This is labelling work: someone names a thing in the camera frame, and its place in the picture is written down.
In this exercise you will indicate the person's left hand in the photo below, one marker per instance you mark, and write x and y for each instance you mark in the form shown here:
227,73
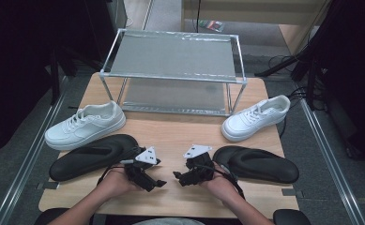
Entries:
117,184

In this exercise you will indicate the person's right hand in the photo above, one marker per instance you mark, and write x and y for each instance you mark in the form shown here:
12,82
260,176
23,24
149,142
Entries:
222,187

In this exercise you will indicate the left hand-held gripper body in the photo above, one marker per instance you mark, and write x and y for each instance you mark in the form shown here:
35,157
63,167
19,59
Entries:
145,157

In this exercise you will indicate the black curtain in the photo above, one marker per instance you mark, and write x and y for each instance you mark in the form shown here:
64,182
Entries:
14,62
355,62

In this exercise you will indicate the metal shoe rack grey shelves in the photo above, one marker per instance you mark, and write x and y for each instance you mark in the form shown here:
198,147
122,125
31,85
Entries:
170,56

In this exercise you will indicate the grey tape strip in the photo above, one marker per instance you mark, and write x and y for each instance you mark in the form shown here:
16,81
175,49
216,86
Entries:
292,192
47,185

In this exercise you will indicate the person's grey clothing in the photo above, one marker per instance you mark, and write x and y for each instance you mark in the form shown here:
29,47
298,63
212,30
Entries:
167,222

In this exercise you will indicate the black stand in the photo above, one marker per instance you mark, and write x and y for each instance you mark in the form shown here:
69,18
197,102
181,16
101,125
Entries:
277,66
55,81

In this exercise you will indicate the aluminium floor rail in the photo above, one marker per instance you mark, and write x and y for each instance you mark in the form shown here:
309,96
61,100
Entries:
30,156
327,156

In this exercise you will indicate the wooden cabinet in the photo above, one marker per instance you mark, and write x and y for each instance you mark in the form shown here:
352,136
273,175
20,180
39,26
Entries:
249,12

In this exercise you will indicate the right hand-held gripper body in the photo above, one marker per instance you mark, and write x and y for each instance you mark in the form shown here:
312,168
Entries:
200,168

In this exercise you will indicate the black slipper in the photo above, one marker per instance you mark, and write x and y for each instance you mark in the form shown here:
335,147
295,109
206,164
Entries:
83,159
264,165

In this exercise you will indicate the white sneaker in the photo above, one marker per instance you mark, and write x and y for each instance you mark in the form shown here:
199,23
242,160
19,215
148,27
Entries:
249,122
86,125

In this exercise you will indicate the colourful packet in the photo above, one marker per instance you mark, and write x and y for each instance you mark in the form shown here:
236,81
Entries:
213,25

